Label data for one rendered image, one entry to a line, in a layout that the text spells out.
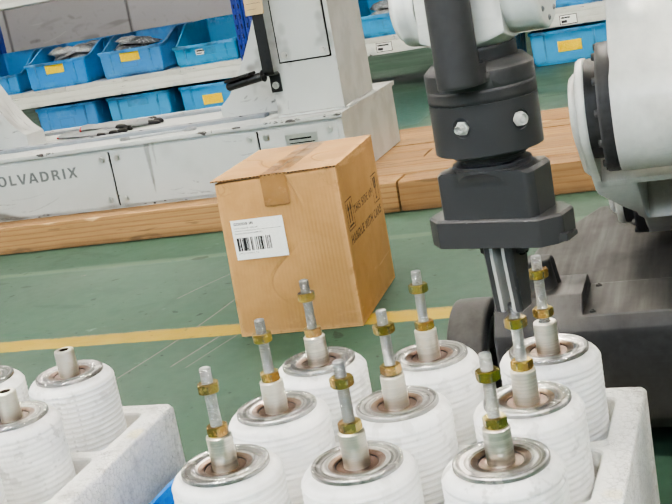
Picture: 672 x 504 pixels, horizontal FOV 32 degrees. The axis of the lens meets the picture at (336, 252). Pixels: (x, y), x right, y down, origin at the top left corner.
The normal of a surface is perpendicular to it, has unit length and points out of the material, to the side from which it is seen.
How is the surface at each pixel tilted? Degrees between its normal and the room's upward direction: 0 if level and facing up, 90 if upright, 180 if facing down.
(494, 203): 90
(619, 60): 42
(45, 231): 90
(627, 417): 0
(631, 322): 46
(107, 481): 90
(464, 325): 31
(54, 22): 90
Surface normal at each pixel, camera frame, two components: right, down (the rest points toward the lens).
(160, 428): 0.94, -0.09
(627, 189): -0.02, 0.94
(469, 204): -0.53, 0.30
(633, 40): -0.32, -0.52
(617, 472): -0.18, -0.95
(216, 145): -0.29, 0.28
